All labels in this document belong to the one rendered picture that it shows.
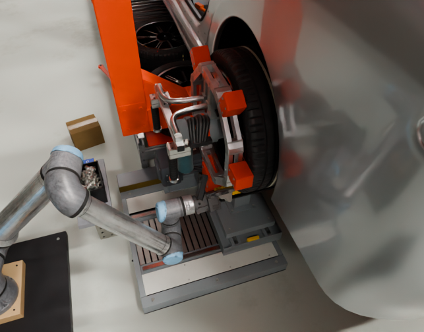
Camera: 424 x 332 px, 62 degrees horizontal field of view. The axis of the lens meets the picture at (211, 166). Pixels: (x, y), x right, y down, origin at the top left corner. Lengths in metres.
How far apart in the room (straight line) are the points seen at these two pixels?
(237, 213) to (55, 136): 1.66
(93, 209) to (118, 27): 0.85
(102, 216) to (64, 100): 2.20
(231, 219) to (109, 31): 1.16
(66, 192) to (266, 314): 1.26
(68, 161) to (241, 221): 1.07
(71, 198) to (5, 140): 1.97
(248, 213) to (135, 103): 0.89
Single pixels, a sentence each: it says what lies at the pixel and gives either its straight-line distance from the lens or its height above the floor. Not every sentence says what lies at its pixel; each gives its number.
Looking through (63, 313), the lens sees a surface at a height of 0.30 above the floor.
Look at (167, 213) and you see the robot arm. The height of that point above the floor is 0.65.
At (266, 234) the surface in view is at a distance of 2.08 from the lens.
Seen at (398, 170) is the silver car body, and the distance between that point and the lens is 0.82.
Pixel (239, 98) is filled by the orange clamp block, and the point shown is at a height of 1.15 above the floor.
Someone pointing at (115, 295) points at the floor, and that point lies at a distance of 2.12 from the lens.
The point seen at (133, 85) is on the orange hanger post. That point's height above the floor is 0.85.
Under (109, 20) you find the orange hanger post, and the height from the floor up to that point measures 1.20.
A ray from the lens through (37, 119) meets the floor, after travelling 3.30.
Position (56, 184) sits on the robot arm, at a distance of 1.28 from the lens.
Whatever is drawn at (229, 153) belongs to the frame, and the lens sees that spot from 1.36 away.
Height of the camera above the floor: 1.90
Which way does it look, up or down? 47 degrees down
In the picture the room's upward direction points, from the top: 1 degrees clockwise
